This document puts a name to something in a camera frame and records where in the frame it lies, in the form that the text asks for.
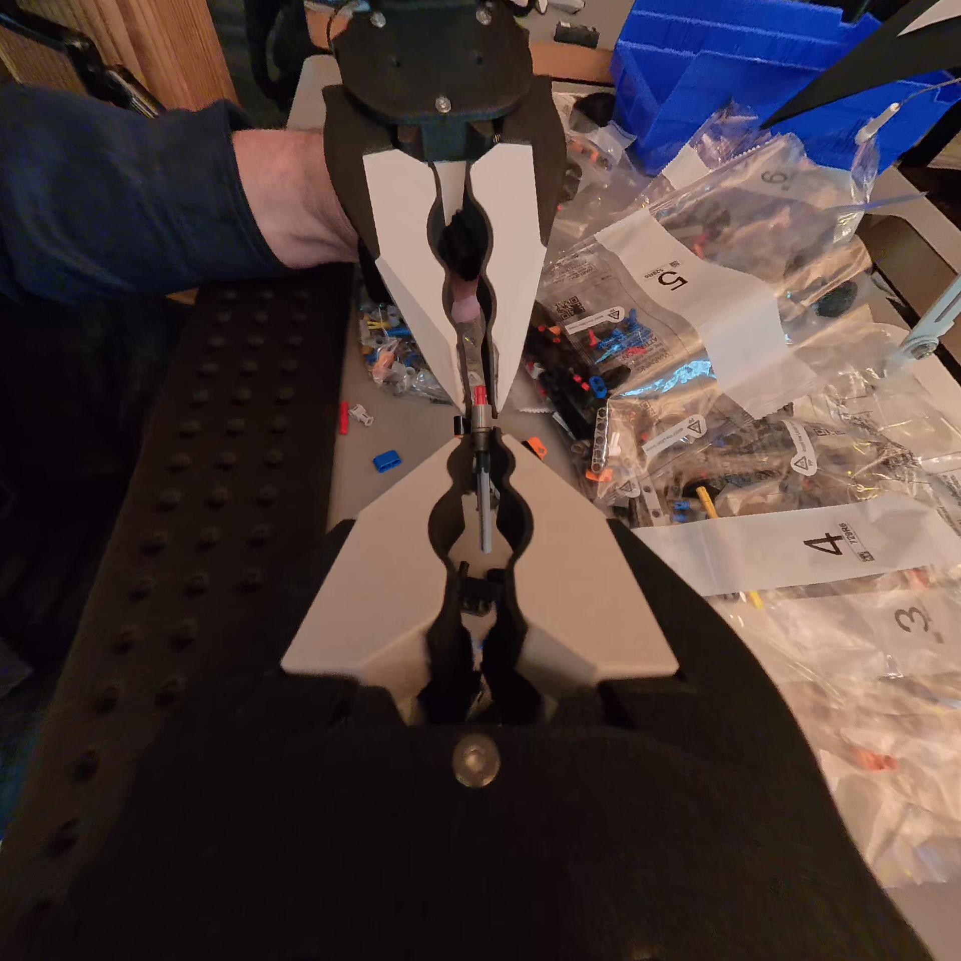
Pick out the wooden book stand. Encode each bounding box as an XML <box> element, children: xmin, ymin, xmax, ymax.
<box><xmin>856</xmin><ymin>75</ymin><xmax>961</xmax><ymax>376</ymax></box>

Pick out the grey red-tipped lego pin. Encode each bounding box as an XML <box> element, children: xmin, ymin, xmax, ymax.
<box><xmin>461</xmin><ymin>319</ymin><xmax>493</xmax><ymax>429</ymax></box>

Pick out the brown wooden desk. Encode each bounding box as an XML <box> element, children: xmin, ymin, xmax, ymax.
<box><xmin>0</xmin><ymin>0</ymin><xmax>237</xmax><ymax>114</ymax></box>

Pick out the grey axle with black bush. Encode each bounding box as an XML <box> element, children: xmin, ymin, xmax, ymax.
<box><xmin>452</xmin><ymin>417</ymin><xmax>498</xmax><ymax>557</ymax></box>

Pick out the pile of lego part bags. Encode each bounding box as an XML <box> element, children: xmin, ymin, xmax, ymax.
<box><xmin>353</xmin><ymin>98</ymin><xmax>961</xmax><ymax>890</ymax></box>

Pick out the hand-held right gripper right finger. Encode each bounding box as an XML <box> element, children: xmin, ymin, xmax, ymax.
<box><xmin>496</xmin><ymin>434</ymin><xmax>679</xmax><ymax>723</ymax></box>

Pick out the person's left hand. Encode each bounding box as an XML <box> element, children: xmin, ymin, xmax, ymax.
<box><xmin>233</xmin><ymin>128</ymin><xmax>361</xmax><ymax>271</ymax></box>

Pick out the black perforated office chair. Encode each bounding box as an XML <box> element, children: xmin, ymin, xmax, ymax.
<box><xmin>0</xmin><ymin>263</ymin><xmax>357</xmax><ymax>961</ymax></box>

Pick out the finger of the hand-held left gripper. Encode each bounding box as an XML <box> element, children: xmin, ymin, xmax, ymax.
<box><xmin>362</xmin><ymin>154</ymin><xmax>466</xmax><ymax>412</ymax></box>
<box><xmin>465</xmin><ymin>143</ymin><xmax>548</xmax><ymax>414</ymax></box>

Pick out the blue plastic storage bin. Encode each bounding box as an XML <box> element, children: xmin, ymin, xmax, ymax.
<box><xmin>610</xmin><ymin>0</ymin><xmax>961</xmax><ymax>177</ymax></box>

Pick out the person's left forearm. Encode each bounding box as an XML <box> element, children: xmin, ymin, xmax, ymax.
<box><xmin>0</xmin><ymin>83</ymin><xmax>290</xmax><ymax>305</ymax></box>

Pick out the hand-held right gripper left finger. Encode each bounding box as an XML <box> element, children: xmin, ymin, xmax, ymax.
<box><xmin>280</xmin><ymin>435</ymin><xmax>466</xmax><ymax>723</ymax></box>

